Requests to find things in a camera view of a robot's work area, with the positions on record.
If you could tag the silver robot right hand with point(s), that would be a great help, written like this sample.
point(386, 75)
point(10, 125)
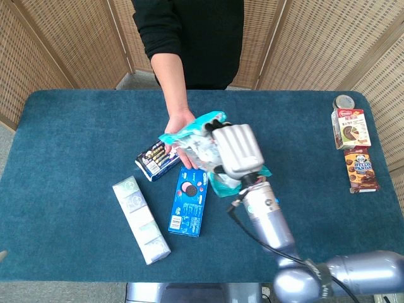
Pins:
point(238, 148)

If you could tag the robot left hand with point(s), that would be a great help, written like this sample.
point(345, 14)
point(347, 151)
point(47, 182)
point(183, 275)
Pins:
point(3, 256)

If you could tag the person right hand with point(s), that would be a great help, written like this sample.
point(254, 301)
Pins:
point(178, 121)

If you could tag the transparent bag with teal edges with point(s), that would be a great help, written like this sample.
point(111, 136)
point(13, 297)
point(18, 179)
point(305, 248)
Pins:
point(195, 148)

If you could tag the person right forearm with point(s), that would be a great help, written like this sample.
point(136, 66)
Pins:
point(170, 82)

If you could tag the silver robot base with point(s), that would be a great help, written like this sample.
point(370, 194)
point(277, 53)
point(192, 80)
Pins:
point(195, 293)

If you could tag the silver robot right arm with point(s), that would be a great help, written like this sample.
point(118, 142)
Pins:
point(268, 217)

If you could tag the dark blue cookie pack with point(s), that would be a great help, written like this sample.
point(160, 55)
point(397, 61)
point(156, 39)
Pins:
point(154, 161)

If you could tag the person torso in black clothes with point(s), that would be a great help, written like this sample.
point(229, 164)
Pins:
point(195, 41)

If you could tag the blue Oreo cookie box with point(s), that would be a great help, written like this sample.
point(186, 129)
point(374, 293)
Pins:
point(186, 214)

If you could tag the teal blue table cloth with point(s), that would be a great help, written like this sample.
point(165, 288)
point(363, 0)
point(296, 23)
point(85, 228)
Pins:
point(79, 142)

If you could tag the long pastel tissue multipack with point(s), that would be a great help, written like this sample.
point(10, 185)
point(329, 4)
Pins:
point(142, 221)

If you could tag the Nestle wafer box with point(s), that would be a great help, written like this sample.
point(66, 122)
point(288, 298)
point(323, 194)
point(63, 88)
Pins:
point(353, 129)

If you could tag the brown Hello Panda box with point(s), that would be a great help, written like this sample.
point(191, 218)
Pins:
point(361, 170)

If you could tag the wicker folding screen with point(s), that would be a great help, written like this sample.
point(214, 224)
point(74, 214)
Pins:
point(315, 41)

